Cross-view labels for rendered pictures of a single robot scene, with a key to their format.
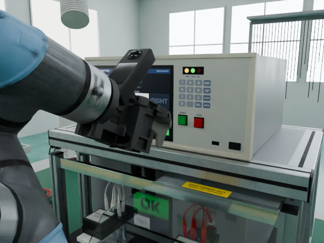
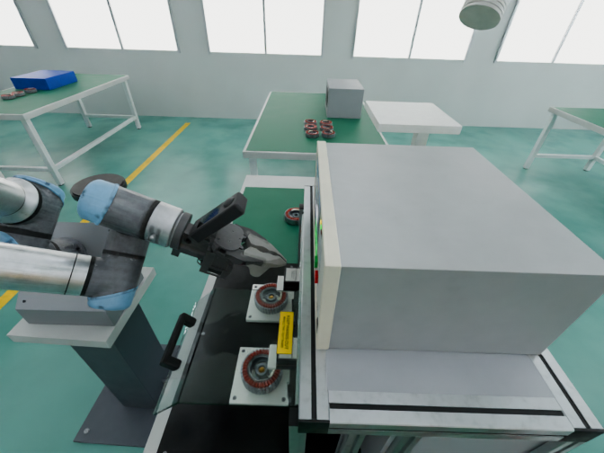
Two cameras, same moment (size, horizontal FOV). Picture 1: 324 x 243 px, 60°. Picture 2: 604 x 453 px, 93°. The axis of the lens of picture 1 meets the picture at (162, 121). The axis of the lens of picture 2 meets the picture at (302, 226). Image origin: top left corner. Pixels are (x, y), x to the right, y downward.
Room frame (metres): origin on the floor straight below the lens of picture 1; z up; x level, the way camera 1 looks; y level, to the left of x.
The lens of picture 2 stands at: (0.35, -0.37, 1.58)
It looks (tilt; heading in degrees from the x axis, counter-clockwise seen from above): 38 degrees down; 58
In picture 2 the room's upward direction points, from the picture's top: 2 degrees clockwise
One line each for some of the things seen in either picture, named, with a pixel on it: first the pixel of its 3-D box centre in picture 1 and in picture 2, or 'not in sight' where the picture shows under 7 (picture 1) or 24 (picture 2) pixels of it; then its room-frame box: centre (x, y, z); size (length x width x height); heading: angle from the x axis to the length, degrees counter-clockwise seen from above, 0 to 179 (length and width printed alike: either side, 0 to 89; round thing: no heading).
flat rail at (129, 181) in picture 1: (143, 183); (301, 281); (0.62, 0.04, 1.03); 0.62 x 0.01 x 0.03; 58
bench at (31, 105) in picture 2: not in sight; (64, 121); (-0.33, 4.21, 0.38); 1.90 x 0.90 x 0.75; 58
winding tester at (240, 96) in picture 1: (192, 94); (408, 228); (0.80, -0.09, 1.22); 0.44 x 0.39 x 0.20; 58
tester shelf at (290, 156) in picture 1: (186, 137); (393, 266); (0.80, -0.07, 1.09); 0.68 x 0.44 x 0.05; 58
